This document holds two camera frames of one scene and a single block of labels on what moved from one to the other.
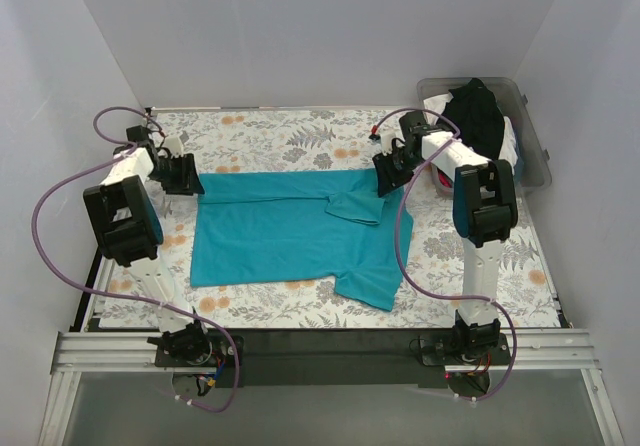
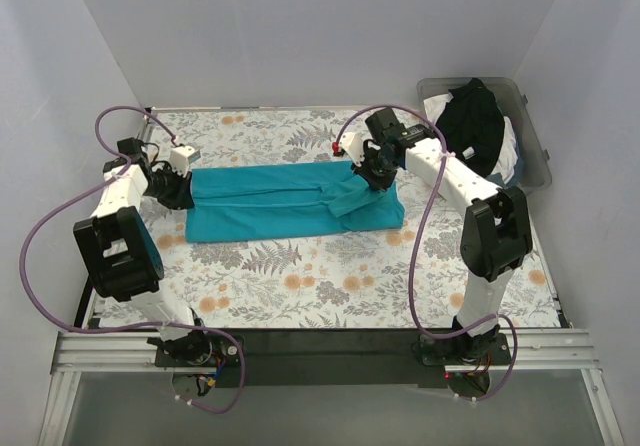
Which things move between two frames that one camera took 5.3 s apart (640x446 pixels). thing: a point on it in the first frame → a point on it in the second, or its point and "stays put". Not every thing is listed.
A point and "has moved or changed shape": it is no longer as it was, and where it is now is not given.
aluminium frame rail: x=544 y=352 stays put
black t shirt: x=475 y=112 stays put
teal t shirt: x=267 y=226 has moved or changed shape
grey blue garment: x=519 y=167 stays put
